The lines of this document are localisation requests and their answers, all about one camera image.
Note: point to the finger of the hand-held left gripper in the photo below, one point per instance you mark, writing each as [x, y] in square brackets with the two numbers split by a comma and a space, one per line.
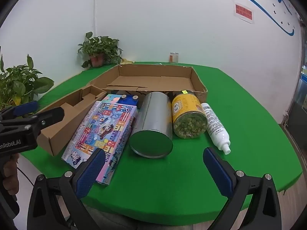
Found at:
[48, 118]
[25, 107]

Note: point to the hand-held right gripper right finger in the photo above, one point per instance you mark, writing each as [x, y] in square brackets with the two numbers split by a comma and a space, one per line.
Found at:
[218, 172]

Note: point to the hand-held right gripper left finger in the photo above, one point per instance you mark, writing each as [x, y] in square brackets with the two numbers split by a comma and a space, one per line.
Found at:
[91, 170]

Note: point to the colourful cartoon puzzle box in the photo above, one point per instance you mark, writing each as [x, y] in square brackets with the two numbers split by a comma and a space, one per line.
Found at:
[105, 124]

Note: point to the white spray bottle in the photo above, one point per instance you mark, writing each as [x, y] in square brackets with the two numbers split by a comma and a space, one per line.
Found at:
[214, 124]

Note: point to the yellow label glass jar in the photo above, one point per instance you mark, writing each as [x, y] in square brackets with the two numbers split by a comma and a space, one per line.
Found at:
[187, 107]

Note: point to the blue stapler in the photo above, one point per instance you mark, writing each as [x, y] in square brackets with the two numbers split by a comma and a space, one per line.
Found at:
[129, 100]

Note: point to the silver tin can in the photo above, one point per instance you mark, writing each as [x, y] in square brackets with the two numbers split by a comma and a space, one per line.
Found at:
[151, 115]

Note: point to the brown cardboard box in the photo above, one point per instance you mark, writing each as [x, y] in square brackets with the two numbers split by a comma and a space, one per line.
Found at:
[148, 81]

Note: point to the person's left hand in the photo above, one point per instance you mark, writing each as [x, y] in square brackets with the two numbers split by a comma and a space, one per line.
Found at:
[10, 175]

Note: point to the large leafy green plant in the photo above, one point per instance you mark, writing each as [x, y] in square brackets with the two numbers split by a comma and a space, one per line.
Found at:
[21, 81]

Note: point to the green tablecloth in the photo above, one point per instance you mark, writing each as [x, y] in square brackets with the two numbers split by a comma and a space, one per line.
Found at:
[168, 184]

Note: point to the potted plant in clay pot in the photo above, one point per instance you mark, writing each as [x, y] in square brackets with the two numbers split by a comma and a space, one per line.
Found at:
[97, 60]

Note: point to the yellow leaf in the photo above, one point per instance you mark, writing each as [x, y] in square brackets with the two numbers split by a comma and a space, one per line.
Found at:
[127, 61]

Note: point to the glass door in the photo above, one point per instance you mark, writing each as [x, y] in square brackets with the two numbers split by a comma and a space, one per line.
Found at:
[302, 88]

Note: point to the small glass jar orange label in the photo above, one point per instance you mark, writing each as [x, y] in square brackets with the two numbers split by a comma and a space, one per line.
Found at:
[174, 57]

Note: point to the red wall notice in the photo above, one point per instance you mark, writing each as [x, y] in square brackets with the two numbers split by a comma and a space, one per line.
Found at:
[243, 12]

